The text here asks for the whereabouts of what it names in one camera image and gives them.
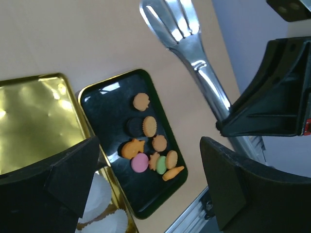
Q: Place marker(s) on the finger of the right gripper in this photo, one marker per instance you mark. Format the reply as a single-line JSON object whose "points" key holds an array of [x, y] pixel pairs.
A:
{"points": [[278, 100]]}

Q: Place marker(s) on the metal tongs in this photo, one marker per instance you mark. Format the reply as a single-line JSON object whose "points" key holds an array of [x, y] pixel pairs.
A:
{"points": [[175, 23]]}

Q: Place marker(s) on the orange fish cookie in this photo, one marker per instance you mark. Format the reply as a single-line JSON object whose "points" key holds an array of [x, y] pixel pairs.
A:
{"points": [[171, 173], [132, 148]]}

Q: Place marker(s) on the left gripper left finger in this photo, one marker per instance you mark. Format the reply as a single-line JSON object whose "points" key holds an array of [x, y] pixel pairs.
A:
{"points": [[49, 196]]}

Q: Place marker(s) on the orange shell cookie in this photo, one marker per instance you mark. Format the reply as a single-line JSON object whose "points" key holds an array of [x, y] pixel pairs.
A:
{"points": [[159, 143], [141, 101]]}

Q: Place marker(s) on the orange star cookie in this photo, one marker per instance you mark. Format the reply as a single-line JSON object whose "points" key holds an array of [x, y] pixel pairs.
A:
{"points": [[152, 161]]}

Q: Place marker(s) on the white paper cup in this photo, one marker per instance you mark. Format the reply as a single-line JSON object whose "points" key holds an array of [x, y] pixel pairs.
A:
{"points": [[99, 198], [112, 223]]}

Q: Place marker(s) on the gold tin lid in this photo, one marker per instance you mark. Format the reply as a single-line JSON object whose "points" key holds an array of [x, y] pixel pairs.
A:
{"points": [[39, 117]]}

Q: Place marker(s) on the green round cookie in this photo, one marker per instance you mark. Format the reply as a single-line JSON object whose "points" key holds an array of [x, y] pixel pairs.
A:
{"points": [[160, 165]]}

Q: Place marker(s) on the gold cookie tin base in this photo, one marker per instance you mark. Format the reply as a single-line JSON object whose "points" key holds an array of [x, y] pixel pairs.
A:
{"points": [[117, 200]]}

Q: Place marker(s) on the black tray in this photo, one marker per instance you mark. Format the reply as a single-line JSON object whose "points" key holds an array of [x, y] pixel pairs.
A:
{"points": [[127, 116]]}

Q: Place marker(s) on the white paper cup back left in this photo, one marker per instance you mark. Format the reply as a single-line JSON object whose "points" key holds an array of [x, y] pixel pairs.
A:
{"points": [[99, 198]]}

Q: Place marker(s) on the black sandwich cookie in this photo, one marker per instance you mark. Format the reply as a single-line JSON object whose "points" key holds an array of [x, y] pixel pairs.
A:
{"points": [[134, 126]]}

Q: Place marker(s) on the white paper cup back right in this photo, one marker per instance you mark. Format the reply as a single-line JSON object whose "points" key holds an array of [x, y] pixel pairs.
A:
{"points": [[112, 223]]}

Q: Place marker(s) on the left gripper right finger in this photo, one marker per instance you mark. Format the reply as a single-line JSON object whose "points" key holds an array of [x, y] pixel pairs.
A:
{"points": [[250, 197]]}

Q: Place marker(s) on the pink round cookie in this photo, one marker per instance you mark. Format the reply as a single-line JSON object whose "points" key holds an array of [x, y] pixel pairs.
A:
{"points": [[140, 163]]}

